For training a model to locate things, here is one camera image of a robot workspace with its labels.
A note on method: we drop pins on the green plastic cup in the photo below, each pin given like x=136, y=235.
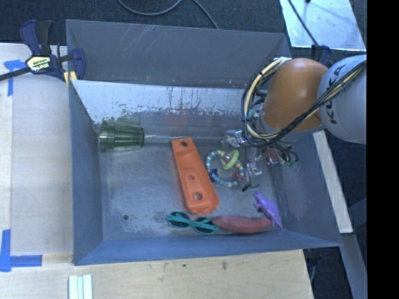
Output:
x=121, y=137

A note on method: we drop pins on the teal sunglasses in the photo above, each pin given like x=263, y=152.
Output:
x=179, y=222

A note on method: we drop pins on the grey metal bin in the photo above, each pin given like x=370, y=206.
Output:
x=140, y=182

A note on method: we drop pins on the red-brown toy sweet potato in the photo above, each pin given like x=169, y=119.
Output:
x=243, y=224

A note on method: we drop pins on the orange flat block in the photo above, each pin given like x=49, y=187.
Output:
x=194, y=179

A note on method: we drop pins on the purple toy dinosaur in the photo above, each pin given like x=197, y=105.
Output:
x=269, y=207

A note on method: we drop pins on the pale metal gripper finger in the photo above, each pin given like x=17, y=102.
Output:
x=255, y=156
x=254, y=170

